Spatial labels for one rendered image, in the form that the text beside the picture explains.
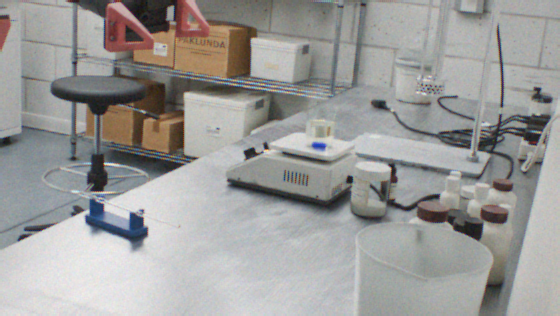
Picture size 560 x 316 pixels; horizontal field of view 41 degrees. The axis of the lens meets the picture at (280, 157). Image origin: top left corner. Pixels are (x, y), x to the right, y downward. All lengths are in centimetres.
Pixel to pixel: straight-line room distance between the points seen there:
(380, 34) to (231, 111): 82
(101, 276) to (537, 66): 293
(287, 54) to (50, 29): 165
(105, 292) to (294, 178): 46
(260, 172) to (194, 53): 240
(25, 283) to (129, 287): 12
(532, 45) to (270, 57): 121
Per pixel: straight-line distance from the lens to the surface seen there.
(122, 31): 104
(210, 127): 369
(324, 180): 125
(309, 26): 386
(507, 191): 123
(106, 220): 112
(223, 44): 358
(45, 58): 470
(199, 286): 94
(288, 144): 129
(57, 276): 97
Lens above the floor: 115
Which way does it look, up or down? 15 degrees down
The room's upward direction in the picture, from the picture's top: 5 degrees clockwise
